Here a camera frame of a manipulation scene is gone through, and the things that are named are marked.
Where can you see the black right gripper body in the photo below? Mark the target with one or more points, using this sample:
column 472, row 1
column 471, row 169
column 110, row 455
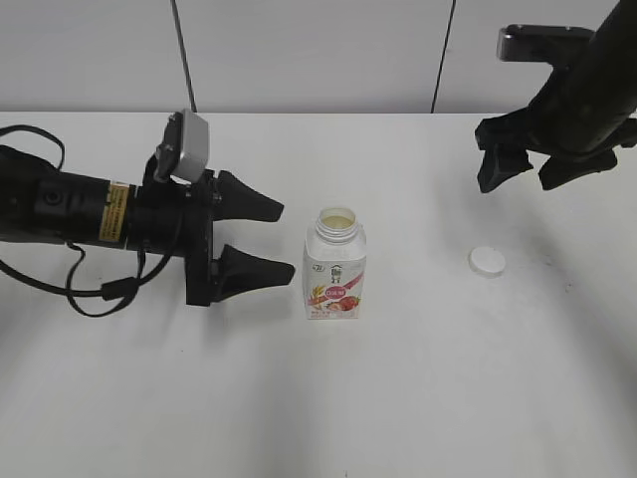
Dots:
column 585, row 106

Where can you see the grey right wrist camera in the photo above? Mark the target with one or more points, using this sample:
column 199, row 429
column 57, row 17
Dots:
column 557, row 46

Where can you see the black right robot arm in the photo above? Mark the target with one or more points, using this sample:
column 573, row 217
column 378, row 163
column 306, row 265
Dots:
column 614, row 39

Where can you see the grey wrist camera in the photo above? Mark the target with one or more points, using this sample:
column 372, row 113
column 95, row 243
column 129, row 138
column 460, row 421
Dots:
column 557, row 46
column 184, row 150

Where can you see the white plastic bottle cap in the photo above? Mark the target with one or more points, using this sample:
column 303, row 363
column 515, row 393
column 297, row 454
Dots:
column 487, row 262

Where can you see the white strawberry yogurt bottle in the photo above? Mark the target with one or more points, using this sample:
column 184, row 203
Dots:
column 334, row 264

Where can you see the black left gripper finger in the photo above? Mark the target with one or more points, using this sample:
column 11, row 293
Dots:
column 234, row 200
column 239, row 273

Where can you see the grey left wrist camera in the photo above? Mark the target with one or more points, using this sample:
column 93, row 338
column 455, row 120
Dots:
column 184, row 150

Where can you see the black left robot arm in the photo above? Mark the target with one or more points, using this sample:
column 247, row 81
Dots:
column 42, row 204

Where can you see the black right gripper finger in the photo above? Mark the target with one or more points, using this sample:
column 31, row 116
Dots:
column 559, row 171
column 501, row 162

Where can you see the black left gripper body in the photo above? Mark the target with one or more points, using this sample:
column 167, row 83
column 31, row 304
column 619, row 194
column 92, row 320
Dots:
column 174, row 219

